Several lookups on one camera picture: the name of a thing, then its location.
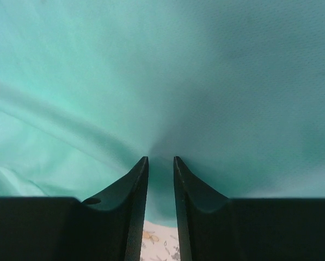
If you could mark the mint green t shirt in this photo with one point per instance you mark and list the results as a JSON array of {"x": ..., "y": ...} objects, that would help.
[{"x": 234, "y": 88}]

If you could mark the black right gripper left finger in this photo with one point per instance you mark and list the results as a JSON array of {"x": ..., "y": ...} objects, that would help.
[{"x": 105, "y": 226}]

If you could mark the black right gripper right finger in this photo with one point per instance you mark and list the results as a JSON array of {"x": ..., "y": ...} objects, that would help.
[{"x": 212, "y": 226}]

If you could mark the floral patterned table mat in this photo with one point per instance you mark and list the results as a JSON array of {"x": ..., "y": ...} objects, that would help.
[{"x": 159, "y": 243}]

